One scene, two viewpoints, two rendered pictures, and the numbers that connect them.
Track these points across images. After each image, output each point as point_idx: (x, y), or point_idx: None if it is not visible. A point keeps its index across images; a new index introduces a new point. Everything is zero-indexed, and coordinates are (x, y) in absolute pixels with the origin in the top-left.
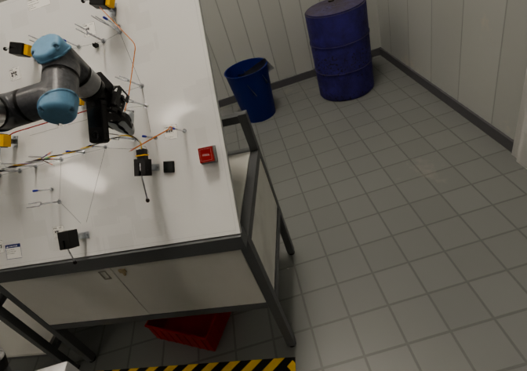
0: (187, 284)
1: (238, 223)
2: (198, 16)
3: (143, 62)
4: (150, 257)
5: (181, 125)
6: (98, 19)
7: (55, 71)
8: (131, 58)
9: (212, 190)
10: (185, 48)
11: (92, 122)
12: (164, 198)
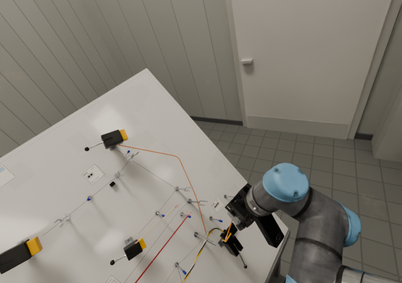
0: None
1: (284, 224)
2: (186, 116)
3: (167, 170)
4: None
5: (221, 194)
6: (99, 160)
7: (319, 194)
8: (154, 173)
9: None
10: (191, 141)
11: (270, 230)
12: (242, 254)
